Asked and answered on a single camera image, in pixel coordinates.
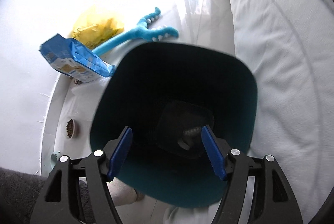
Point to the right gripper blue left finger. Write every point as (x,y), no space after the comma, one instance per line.
(120,152)

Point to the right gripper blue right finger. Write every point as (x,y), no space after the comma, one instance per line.
(214,153)

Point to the dark teal trash bin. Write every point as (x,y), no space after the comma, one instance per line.
(166,93)

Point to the pet food bowl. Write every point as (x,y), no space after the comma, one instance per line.
(69,128)

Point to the blue snack bag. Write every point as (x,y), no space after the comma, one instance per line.
(70,57)

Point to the blue plush dinosaur toy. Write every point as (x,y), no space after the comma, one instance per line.
(141,31)

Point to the dark grey fluffy rug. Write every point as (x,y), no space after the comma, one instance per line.
(27,198)

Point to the yellow plastic bag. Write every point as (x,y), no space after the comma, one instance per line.
(94,27)

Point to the white bed mattress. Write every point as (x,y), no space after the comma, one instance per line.
(288,46)

